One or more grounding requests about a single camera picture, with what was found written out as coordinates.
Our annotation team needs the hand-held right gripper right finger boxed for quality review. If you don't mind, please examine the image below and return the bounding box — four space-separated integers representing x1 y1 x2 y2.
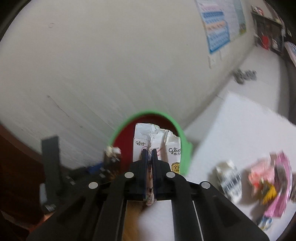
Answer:
151 149 270 241

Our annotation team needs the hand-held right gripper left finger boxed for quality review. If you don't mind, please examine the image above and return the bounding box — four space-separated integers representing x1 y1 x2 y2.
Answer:
26 149 150 241

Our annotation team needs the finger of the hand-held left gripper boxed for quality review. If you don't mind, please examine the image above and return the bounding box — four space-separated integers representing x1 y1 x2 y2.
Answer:
86 161 110 177

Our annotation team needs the white snack box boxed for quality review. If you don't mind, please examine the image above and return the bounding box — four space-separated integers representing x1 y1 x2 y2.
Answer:
133 123 181 206

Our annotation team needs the red bin with green rim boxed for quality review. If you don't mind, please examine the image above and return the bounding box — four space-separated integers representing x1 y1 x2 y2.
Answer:
109 111 194 177

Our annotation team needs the black white milk carton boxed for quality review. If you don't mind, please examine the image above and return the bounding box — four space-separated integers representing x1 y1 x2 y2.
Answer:
216 160 242 202

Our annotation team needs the pink red snack wrapper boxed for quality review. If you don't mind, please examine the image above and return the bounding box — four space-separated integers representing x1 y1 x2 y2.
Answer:
248 160 276 193

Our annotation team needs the yellow wrapper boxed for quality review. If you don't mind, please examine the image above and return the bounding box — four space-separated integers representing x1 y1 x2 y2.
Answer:
261 183 277 205

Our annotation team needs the blue white paper box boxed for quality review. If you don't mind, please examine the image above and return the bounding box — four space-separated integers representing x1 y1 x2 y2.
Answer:
256 215 274 231

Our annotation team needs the shiny pink foil bag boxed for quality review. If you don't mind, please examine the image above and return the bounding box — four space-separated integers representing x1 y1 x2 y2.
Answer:
264 150 294 219

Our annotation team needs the crumpled white paper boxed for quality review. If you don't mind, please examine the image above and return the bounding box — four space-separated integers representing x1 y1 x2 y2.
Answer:
104 146 122 161

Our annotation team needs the dark brown wooden furniture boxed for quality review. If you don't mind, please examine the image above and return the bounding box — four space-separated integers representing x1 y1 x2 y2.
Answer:
0 124 49 241

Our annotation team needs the bed with plaid blanket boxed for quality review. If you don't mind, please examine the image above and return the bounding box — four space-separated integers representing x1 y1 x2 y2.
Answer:
283 41 296 64

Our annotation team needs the large blue wall poster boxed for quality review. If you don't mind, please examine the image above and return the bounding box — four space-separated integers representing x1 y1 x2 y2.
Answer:
196 0 232 55

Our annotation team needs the light blue wall poster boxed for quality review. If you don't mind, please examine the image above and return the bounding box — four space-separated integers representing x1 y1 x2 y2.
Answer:
227 0 247 37

